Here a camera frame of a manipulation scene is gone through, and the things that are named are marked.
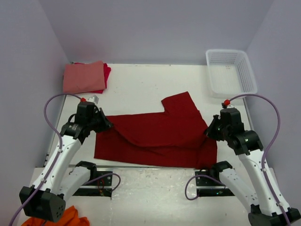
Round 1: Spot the dark red t shirt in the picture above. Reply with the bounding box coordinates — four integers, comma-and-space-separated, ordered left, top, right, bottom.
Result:
94, 92, 217, 170

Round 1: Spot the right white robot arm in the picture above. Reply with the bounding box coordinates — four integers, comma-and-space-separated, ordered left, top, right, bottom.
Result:
205, 108, 301, 226

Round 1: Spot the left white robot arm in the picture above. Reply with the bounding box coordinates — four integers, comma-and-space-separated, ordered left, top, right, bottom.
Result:
19, 97, 113, 222

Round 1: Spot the folded pink t shirt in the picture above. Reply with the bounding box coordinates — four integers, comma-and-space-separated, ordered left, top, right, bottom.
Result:
63, 61, 106, 94

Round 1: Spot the white plastic basket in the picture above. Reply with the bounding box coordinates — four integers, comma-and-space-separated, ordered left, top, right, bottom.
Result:
206, 49, 258, 99

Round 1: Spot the folded red t shirt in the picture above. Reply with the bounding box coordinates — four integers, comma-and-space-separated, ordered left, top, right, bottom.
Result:
103, 63, 111, 88

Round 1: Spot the orange t shirt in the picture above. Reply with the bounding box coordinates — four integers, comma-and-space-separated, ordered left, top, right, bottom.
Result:
22, 206, 90, 226

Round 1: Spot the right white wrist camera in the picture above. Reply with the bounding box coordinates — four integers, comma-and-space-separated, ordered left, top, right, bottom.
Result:
222, 99, 235, 109

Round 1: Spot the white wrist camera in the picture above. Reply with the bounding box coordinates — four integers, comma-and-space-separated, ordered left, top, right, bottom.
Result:
222, 99, 235, 109
80, 95, 99, 105

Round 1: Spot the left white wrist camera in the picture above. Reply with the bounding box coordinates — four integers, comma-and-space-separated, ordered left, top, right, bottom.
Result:
80, 95, 99, 105

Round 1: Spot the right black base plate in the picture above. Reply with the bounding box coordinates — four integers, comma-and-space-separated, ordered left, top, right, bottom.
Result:
195, 169, 234, 197

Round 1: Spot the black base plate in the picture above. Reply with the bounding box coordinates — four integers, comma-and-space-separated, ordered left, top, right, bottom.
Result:
195, 169, 234, 197
73, 175, 113, 197

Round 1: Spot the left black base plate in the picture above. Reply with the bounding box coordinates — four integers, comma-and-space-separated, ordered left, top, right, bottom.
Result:
73, 175, 113, 197

